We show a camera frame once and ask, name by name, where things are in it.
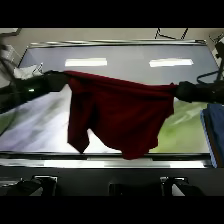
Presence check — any pale grey garment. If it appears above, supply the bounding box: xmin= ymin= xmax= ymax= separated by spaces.
xmin=13 ymin=63 xmax=45 ymax=81

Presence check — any black cable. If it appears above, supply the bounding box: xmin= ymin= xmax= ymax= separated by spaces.
xmin=196 ymin=68 xmax=224 ymax=85

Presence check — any blue garment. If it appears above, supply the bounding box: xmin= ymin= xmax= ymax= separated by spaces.
xmin=199 ymin=102 xmax=224 ymax=168

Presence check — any silver frame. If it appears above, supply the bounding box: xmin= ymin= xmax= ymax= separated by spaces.
xmin=0 ymin=39 xmax=219 ymax=197

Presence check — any red T-shirt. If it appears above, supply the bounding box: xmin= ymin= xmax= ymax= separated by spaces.
xmin=63 ymin=70 xmax=179 ymax=161

